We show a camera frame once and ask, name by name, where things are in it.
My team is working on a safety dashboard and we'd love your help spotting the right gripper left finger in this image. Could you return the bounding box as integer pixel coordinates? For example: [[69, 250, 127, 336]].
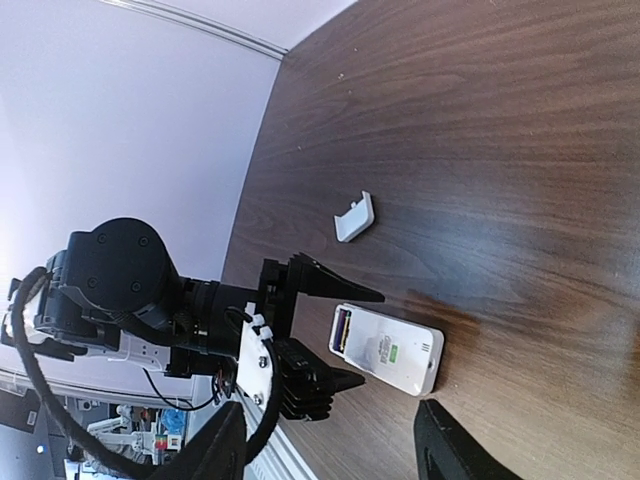
[[150, 401, 247, 480]]

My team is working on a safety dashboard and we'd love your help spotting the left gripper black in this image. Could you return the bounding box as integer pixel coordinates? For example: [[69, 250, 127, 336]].
[[257, 253, 385, 395]]

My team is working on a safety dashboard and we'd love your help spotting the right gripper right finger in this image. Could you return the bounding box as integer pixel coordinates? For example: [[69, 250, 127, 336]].
[[413, 399, 521, 480]]

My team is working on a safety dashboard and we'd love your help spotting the white remote control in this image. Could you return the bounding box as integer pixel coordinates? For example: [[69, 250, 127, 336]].
[[328, 303, 445, 397]]

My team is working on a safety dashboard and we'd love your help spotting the purple AAA battery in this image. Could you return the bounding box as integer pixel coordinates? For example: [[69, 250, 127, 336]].
[[334, 309, 351, 352]]

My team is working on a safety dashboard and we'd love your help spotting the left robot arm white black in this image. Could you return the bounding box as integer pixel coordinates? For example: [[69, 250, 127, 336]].
[[23, 218, 384, 400]]

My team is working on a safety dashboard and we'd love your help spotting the white battery cover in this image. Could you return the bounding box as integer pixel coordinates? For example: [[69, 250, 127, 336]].
[[333, 190, 375, 243]]

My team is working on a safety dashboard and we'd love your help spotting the front aluminium rail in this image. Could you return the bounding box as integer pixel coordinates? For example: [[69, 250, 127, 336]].
[[233, 393, 318, 480]]

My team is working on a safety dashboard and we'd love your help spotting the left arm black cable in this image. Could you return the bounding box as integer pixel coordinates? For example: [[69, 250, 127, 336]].
[[12, 267, 281, 479]]

